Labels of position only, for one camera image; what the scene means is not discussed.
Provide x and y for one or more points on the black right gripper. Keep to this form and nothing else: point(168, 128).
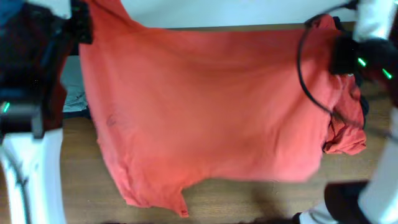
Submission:
point(340, 48)

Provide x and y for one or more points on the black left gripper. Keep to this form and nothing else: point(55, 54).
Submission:
point(81, 19)

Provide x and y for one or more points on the orange t-shirt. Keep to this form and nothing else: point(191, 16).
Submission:
point(173, 108)

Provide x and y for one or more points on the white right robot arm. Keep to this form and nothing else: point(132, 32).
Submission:
point(370, 52)

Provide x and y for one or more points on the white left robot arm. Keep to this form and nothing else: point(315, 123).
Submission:
point(36, 39)

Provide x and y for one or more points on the black garment under red one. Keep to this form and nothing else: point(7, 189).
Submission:
point(358, 80)

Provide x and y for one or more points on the red garment with white letters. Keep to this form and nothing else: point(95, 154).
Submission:
point(343, 132)

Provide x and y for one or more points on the folded grey garment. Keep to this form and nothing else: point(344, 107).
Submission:
point(72, 81)

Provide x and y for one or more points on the folded dark navy garment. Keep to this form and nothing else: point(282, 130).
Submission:
point(78, 114)

